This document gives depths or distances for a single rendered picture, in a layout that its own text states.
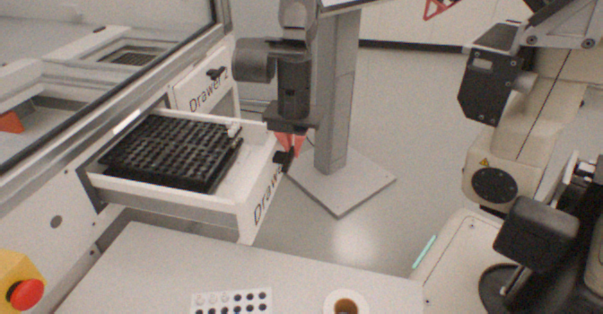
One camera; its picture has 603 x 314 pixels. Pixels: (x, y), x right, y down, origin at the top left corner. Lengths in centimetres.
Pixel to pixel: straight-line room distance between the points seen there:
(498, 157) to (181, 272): 73
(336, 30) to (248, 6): 98
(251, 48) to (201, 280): 40
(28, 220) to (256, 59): 42
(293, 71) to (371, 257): 121
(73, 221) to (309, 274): 42
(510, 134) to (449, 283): 59
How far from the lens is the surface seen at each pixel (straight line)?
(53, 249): 71
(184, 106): 91
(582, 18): 68
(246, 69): 58
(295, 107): 59
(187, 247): 72
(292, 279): 65
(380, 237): 172
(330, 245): 166
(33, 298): 61
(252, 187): 56
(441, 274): 132
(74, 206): 71
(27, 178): 64
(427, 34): 374
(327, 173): 193
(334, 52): 157
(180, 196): 63
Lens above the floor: 131
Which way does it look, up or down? 37 degrees down
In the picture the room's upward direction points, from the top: straight up
